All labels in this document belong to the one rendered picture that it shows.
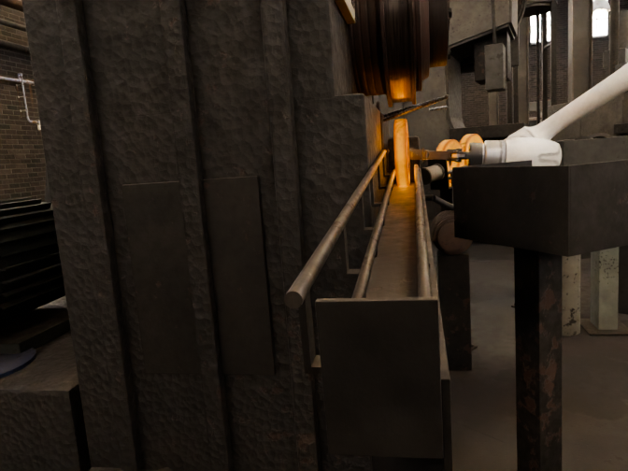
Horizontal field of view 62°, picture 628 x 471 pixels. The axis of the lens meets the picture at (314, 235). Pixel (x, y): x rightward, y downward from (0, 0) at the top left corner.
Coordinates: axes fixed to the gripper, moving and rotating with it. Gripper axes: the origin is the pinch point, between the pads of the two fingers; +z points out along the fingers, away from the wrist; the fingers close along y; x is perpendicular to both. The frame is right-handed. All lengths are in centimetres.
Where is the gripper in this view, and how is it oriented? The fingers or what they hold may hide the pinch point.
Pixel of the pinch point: (410, 154)
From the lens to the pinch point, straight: 158.8
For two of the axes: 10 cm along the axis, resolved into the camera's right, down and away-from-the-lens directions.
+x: 0.1, -9.9, -1.7
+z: -9.8, -0.5, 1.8
